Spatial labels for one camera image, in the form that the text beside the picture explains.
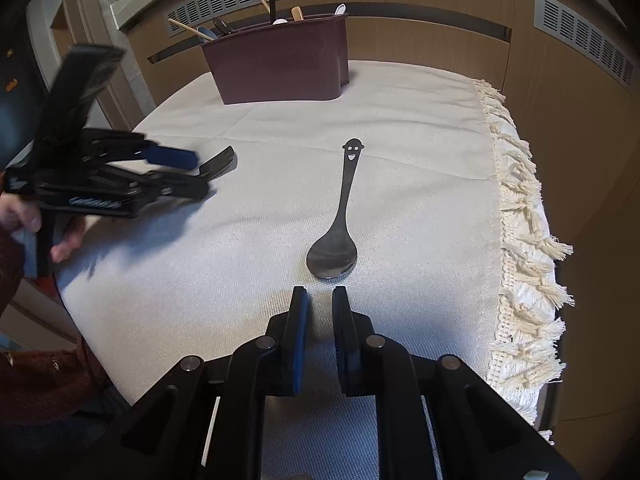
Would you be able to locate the short grey vent grille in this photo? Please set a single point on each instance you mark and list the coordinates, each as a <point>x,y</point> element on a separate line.
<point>585,35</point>

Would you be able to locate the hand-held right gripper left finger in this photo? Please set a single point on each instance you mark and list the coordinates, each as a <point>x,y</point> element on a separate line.
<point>301,340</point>

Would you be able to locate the person's left hand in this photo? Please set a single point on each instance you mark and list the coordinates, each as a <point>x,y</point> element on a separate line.
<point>20,215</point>

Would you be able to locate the wooden spoon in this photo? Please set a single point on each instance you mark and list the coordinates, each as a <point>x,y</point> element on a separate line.
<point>297,13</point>

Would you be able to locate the wooden kitchen cabinet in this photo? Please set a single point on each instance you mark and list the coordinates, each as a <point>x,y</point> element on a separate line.
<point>450,35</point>

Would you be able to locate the wooden chopstick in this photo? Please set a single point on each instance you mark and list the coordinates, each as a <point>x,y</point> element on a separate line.
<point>187,29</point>
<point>264,4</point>

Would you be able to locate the person's red knit sweater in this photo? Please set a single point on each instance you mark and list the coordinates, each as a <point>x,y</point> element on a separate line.
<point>50,375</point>

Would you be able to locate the dark thin chopstick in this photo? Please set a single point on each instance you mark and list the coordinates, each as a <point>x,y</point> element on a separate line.
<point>272,2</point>

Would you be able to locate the maroon utensil holder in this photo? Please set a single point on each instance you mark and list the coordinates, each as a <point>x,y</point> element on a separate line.
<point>280,65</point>

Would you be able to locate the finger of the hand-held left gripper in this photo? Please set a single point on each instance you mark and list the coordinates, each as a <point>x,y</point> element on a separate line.
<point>172,156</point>
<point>217,164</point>

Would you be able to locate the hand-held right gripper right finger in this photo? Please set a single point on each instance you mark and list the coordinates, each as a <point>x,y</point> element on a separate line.
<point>341,355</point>

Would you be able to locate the white fringed tablecloth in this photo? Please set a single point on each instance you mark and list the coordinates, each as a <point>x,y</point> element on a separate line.
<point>400,160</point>

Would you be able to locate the dark spoon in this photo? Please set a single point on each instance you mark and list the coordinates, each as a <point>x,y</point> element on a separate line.
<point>221,26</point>

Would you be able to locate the blue-grey rice spoon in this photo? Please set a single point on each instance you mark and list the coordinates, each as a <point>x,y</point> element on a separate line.
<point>206,34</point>

